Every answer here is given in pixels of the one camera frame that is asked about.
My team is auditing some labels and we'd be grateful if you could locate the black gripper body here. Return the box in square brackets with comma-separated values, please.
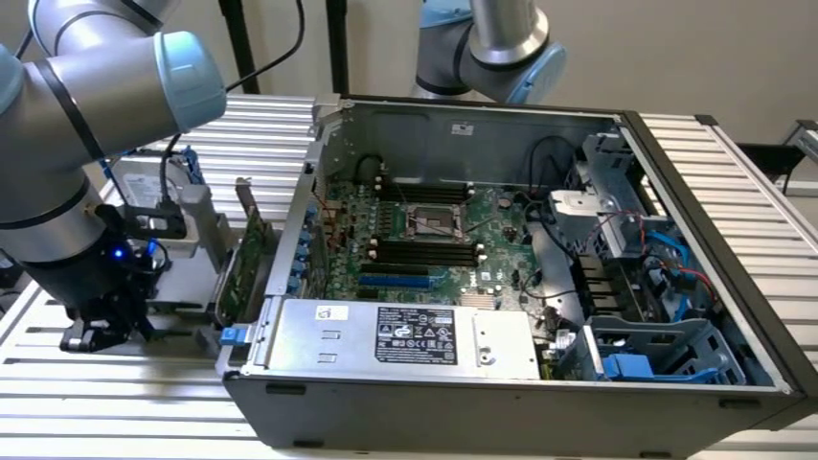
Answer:
[22, 229, 160, 333]

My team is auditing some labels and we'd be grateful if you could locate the blue expansion slot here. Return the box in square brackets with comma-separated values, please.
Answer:
[357, 274, 433, 292]

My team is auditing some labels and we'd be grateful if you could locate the long black expansion slot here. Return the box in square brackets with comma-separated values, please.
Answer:
[359, 263, 431, 278]

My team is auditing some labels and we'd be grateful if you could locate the black RAM slot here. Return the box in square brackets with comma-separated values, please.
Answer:
[377, 195, 471, 203]
[377, 179, 471, 188]
[366, 256, 481, 267]
[367, 249, 481, 260]
[367, 243, 481, 253]
[377, 184, 471, 193]
[369, 237, 481, 246]
[377, 190, 471, 198]

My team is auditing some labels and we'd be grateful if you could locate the grey parts rack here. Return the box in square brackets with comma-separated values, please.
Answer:
[95, 143, 292, 347]

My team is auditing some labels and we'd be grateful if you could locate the green graphics card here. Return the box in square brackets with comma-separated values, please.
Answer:
[219, 175, 284, 333]

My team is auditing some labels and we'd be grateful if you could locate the silver hard disk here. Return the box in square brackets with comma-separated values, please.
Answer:
[114, 153, 175, 210]

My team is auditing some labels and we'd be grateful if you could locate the silver power supply unit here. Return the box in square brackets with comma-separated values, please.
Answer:
[254, 298, 561, 382]

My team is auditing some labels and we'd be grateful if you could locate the CPU socket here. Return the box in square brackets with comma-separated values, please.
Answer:
[399, 203, 467, 240]

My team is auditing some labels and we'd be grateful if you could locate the silver chipset heat sink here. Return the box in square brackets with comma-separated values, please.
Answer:
[462, 291, 505, 311]

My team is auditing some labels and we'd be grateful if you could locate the black stand pole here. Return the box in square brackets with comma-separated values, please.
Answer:
[323, 0, 351, 96]
[219, 0, 262, 96]

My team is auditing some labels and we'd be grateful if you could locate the green motherboard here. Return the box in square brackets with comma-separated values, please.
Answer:
[313, 176, 567, 334]

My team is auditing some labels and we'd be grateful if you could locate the open black PC case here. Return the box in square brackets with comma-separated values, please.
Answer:
[220, 93, 818, 455]

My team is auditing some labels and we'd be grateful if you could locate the black fan shroud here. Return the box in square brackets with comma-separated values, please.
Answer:
[570, 252, 642, 318]

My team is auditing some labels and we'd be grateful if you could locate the silver optical drive bay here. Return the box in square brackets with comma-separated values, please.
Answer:
[547, 132, 670, 258]

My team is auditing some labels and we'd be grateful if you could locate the blue disk caddy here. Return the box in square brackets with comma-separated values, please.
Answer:
[602, 353, 658, 382]

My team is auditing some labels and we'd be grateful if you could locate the grey disk bay cage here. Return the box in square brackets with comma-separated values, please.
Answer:
[579, 313, 750, 385]

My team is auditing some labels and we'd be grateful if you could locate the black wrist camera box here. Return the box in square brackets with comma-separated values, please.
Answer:
[123, 204, 190, 241]

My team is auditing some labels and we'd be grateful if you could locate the short black looped wire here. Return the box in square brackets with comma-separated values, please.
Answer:
[354, 153, 387, 182]

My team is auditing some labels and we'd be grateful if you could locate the black camera cable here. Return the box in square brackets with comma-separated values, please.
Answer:
[159, 0, 306, 215]

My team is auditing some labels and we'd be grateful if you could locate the black looped power wire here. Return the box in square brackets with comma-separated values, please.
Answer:
[527, 135, 581, 197]

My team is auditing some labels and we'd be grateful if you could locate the blue data wire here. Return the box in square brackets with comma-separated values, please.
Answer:
[643, 228, 706, 330]

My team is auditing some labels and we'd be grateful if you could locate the red wire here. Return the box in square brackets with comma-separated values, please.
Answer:
[677, 266, 716, 315]

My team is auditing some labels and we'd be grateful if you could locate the aluminium frame profile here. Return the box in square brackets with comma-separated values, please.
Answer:
[774, 118, 818, 196]

